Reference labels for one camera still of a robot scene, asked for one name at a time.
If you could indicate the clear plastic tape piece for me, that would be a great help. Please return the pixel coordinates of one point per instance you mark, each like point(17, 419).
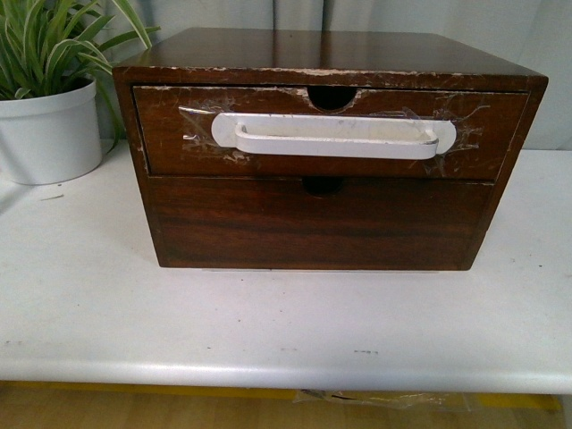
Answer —
point(398, 400)

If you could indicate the wooden drawer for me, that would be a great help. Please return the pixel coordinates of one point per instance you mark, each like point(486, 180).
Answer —
point(175, 125)
point(369, 224)

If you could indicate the green striped spider plant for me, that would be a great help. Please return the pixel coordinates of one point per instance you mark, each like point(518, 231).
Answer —
point(51, 47)

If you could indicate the yellow floor tape strip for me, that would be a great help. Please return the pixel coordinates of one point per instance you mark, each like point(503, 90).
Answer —
point(482, 400)

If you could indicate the white plant pot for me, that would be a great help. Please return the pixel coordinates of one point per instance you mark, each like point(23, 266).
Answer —
point(46, 140)

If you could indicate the dark wooden drawer cabinet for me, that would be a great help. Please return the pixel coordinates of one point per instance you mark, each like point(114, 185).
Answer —
point(332, 66)

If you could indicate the white drawer handle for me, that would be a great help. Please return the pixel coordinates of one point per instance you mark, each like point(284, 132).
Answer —
point(334, 136)

